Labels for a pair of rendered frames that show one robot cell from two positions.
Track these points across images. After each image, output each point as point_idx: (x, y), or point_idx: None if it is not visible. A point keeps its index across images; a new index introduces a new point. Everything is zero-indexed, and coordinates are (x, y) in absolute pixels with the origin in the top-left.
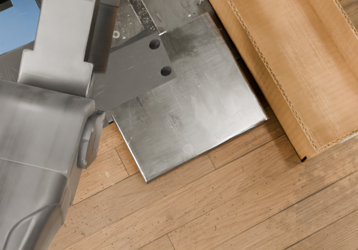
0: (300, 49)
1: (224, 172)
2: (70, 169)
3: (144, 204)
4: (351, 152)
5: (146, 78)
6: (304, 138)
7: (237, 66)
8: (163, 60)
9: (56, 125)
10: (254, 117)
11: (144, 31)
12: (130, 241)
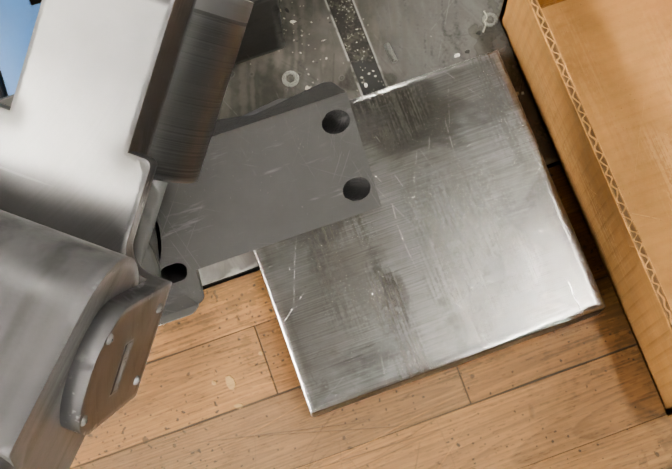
0: None
1: (487, 413)
2: (27, 441)
3: (302, 462)
4: None
5: (307, 200)
6: None
7: (548, 181)
8: (352, 162)
9: (9, 318)
10: (571, 299)
11: (319, 86)
12: None
